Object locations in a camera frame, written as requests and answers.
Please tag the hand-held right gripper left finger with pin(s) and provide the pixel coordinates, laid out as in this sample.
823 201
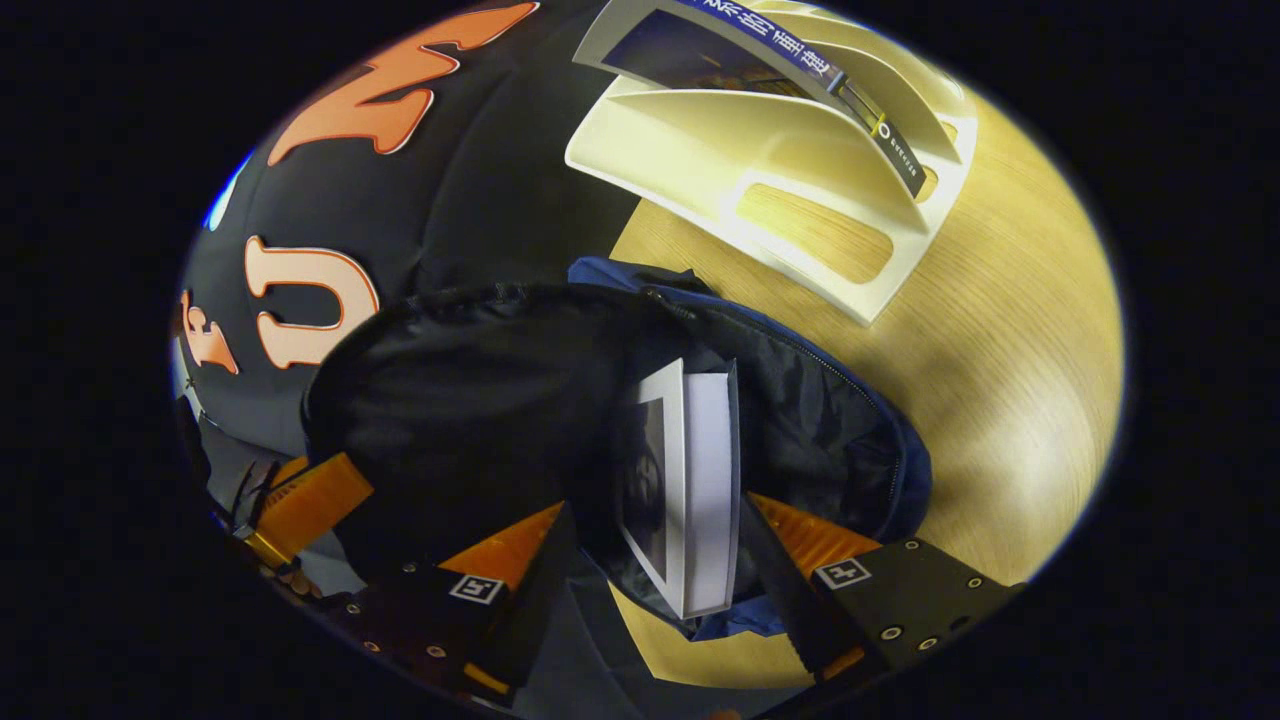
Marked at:
490 640

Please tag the blue schoolbag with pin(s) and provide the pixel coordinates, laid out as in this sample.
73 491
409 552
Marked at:
480 400

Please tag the black backdrop cloth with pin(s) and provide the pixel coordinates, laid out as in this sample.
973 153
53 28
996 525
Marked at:
480 190

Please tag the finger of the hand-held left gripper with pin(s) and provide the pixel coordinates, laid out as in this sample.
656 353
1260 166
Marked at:
315 500

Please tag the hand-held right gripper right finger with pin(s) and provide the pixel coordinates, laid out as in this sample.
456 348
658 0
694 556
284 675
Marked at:
900 600

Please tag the white bookshelf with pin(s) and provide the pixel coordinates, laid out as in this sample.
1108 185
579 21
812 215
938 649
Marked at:
800 150

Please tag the blue spine book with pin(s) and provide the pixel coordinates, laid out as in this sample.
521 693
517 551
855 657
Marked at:
720 60

